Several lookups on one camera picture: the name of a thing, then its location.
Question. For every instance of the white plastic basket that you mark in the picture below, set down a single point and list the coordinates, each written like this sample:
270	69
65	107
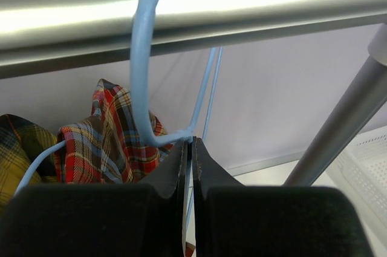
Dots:
360	171

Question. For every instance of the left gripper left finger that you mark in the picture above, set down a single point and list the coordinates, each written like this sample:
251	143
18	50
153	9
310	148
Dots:
136	219

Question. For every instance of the blue hanger of red shirt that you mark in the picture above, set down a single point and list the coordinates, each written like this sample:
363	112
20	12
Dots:
36	163

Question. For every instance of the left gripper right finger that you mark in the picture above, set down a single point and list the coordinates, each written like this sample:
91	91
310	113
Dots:
232	219

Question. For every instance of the yellow plaid shirt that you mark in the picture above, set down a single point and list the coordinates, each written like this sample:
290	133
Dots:
21	142

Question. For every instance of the white and metal clothes rack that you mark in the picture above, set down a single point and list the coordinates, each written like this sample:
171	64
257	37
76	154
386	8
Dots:
285	65

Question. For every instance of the red plaid shirt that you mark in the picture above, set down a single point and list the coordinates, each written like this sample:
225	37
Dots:
105	148

